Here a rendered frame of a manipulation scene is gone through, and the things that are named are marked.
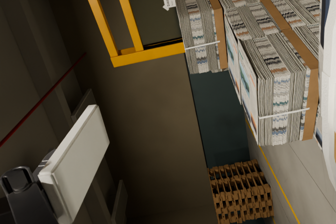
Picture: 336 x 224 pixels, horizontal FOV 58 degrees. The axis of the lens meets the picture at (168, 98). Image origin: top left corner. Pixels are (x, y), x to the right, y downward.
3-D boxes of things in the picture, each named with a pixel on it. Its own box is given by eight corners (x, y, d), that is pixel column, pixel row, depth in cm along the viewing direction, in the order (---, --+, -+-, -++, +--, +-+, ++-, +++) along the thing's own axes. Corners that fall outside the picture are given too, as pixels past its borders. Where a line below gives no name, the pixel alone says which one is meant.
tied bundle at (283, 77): (314, 139, 128) (259, 149, 130) (288, 96, 151) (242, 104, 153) (325, 67, 104) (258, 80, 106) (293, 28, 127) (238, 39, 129)
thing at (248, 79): (259, 145, 129) (257, 145, 130) (242, 101, 151) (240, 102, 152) (258, 77, 106) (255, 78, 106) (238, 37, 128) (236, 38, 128)
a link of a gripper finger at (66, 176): (73, 225, 14) (58, 226, 14) (110, 143, 20) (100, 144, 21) (51, 173, 13) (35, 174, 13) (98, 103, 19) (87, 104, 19)
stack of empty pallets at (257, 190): (260, 185, 816) (212, 193, 827) (256, 157, 788) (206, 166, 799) (275, 218, 698) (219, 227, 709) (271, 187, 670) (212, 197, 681)
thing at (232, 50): (242, 105, 155) (240, 105, 155) (229, 71, 176) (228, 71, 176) (239, 44, 130) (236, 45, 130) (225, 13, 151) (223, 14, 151)
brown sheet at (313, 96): (312, 139, 128) (302, 141, 129) (287, 96, 151) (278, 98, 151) (323, 67, 104) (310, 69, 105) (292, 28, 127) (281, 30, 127)
